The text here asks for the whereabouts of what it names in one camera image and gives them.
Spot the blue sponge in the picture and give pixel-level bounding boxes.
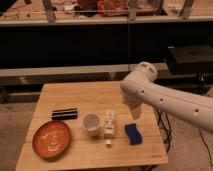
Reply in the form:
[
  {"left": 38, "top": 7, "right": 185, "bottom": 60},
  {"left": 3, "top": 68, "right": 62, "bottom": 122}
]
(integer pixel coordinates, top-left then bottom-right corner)
[{"left": 125, "top": 123, "right": 142, "bottom": 145}]

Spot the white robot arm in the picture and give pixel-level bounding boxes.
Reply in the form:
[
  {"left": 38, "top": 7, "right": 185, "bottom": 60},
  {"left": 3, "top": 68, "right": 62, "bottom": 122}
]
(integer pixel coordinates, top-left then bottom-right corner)
[{"left": 120, "top": 62, "right": 213, "bottom": 133}]

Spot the long metal shelf rack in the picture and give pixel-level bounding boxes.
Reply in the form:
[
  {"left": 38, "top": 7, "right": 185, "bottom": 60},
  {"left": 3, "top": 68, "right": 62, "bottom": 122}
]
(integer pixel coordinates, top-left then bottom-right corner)
[{"left": 0, "top": 1, "right": 213, "bottom": 77}]

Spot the black box on shelf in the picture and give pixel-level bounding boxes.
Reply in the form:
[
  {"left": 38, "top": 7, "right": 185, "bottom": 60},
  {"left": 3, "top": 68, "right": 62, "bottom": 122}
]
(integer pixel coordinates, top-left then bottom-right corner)
[{"left": 166, "top": 45, "right": 213, "bottom": 74}]

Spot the white ceramic cup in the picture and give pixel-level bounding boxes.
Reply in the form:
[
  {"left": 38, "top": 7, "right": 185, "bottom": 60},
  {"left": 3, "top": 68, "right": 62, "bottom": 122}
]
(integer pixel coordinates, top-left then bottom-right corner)
[{"left": 81, "top": 114, "right": 100, "bottom": 137}]

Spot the black floor cable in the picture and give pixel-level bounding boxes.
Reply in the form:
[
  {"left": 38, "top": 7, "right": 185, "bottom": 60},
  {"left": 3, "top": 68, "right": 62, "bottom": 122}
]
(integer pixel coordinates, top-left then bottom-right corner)
[{"left": 153, "top": 108, "right": 173, "bottom": 154}]

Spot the orange ceramic plate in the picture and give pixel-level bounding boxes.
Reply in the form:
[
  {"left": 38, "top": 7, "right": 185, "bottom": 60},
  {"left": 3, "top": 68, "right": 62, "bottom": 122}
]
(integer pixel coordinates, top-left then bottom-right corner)
[{"left": 32, "top": 121, "right": 71, "bottom": 159}]

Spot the white tube bottle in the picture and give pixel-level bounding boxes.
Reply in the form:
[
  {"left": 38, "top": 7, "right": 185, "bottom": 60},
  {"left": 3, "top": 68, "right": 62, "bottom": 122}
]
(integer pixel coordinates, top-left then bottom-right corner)
[{"left": 104, "top": 110, "right": 115, "bottom": 147}]

